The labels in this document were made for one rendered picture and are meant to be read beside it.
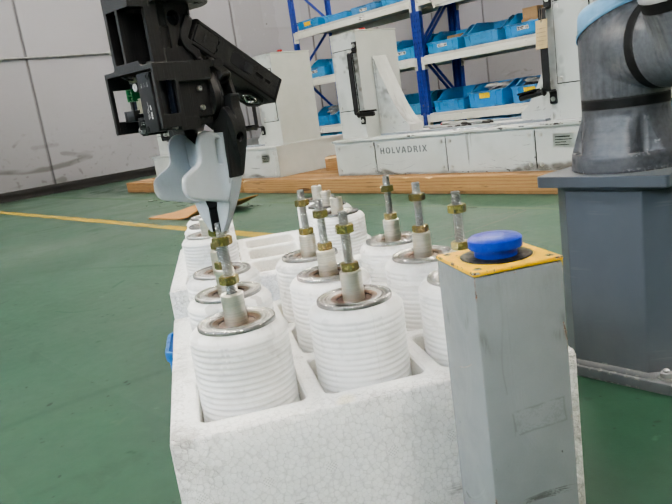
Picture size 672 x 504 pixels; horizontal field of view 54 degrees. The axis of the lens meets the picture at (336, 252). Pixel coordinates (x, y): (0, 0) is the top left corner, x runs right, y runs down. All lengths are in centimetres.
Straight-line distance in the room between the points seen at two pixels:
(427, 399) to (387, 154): 270
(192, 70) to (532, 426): 39
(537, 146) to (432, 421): 220
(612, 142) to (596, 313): 24
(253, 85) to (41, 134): 653
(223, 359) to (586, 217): 58
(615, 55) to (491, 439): 59
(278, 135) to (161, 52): 346
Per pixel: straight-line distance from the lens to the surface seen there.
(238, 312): 64
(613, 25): 98
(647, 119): 99
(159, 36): 59
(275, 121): 404
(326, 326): 63
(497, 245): 49
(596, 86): 99
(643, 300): 99
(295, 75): 411
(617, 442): 90
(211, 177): 60
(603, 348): 105
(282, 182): 384
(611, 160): 97
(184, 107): 58
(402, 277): 77
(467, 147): 296
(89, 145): 730
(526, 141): 279
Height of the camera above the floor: 44
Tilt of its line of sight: 12 degrees down
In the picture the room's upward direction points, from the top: 8 degrees counter-clockwise
